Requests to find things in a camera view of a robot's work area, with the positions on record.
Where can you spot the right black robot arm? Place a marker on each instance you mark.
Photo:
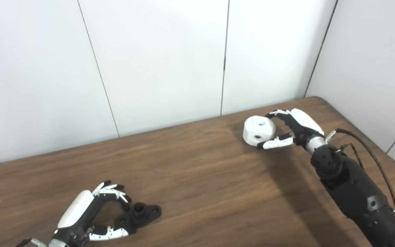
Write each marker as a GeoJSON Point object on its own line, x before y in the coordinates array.
{"type": "Point", "coordinates": [348, 181]}

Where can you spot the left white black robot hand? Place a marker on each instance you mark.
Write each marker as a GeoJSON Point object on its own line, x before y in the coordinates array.
{"type": "Point", "coordinates": [75, 209]}

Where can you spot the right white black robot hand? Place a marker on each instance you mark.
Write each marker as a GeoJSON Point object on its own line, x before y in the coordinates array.
{"type": "Point", "coordinates": [303, 121]}

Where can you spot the black plastic holder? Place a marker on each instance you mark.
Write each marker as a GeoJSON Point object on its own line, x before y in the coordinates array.
{"type": "Point", "coordinates": [146, 212]}

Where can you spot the round white plastic piece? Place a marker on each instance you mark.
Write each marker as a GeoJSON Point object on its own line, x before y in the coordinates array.
{"type": "Point", "coordinates": [252, 132]}

